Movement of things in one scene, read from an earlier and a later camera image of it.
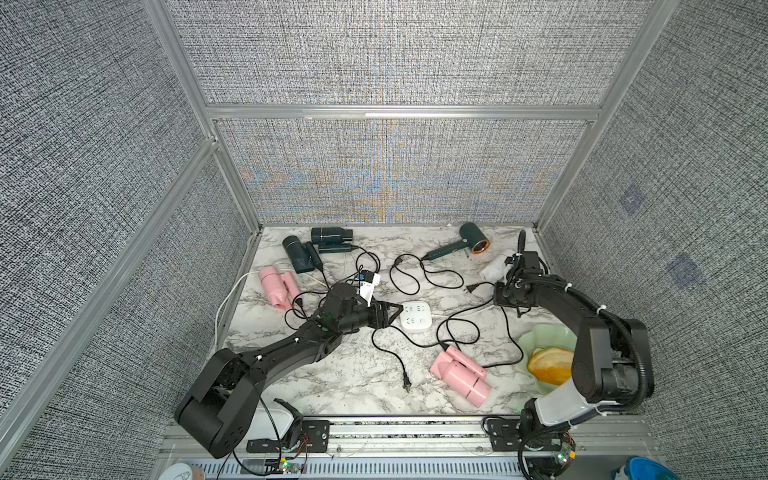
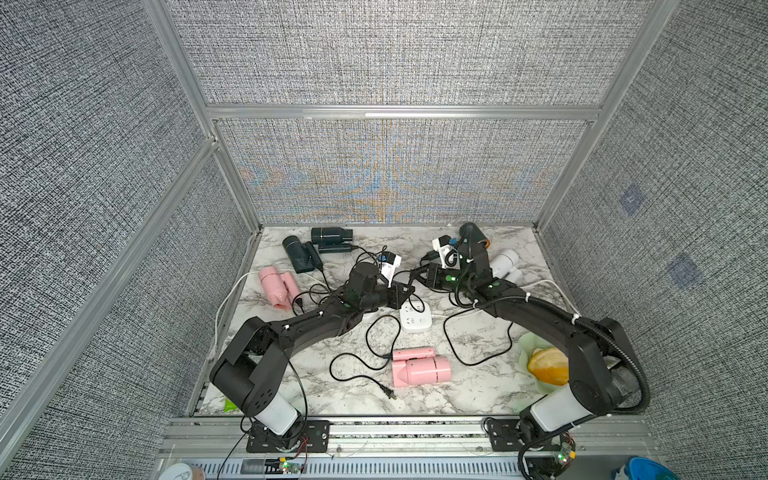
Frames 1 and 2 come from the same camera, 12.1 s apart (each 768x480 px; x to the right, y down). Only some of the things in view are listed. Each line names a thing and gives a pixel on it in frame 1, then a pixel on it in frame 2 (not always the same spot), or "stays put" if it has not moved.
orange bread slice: [551, 365] stays put
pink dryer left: [281, 288] stays put
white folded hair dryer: [496, 270] stays put
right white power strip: [416, 316] stays put
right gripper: [498, 298] -> [433, 277]
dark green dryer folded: [303, 256] stays put
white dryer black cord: [470, 288] -> [488, 358]
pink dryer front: [465, 376] -> [419, 365]
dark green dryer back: [332, 239] stays put
